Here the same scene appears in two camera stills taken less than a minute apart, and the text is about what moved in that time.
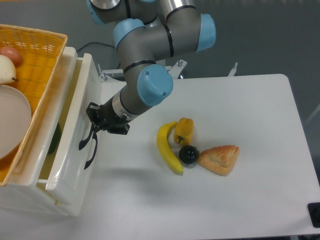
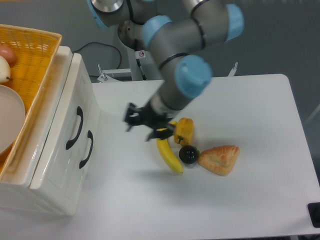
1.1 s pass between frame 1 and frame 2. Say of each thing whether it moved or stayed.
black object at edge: stayed
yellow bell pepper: stayed
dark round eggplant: stayed
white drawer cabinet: stayed
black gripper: moved
